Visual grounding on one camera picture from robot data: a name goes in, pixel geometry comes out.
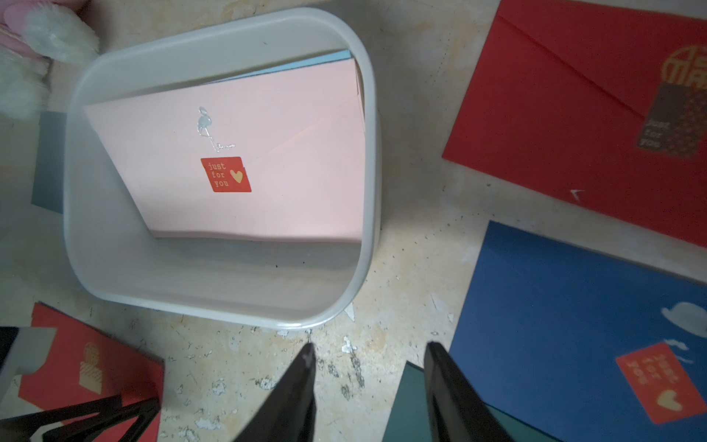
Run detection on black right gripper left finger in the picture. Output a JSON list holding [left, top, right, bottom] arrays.
[[235, 343, 317, 442]]

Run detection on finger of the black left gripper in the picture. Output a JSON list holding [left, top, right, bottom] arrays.
[[1, 395, 122, 436], [42, 399, 160, 442]]

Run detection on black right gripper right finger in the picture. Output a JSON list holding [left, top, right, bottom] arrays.
[[423, 342, 513, 442]]

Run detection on white plastic storage box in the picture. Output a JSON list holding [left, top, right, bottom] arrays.
[[64, 7, 382, 330]]

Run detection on pink envelope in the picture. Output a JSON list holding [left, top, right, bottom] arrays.
[[85, 58, 366, 242]]

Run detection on dark green envelope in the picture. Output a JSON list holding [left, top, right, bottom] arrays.
[[383, 362, 555, 442], [31, 112, 66, 214]]

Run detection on navy blue envelope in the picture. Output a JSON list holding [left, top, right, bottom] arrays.
[[450, 222, 706, 441]]

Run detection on red envelope gold sticker back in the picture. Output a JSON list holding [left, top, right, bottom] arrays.
[[444, 1, 706, 246]]

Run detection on white teddy bear pink shirt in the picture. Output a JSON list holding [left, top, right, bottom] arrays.
[[1, 0, 99, 120]]

